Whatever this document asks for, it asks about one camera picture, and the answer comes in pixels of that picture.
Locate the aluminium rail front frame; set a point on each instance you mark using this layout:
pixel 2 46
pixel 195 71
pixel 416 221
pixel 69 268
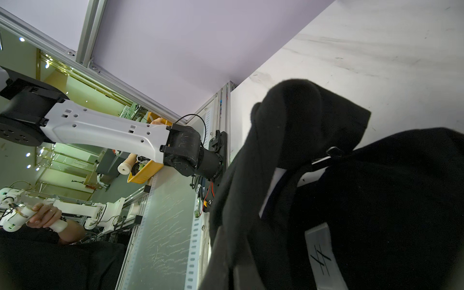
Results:
pixel 169 248

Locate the yellow bin in background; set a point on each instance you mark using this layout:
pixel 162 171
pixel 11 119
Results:
pixel 141 172

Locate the operator hand on controller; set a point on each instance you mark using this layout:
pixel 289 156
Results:
pixel 45 215

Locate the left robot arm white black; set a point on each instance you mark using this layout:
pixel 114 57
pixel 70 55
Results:
pixel 38 113

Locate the black cap with white label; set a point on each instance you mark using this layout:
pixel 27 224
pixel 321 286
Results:
pixel 303 207

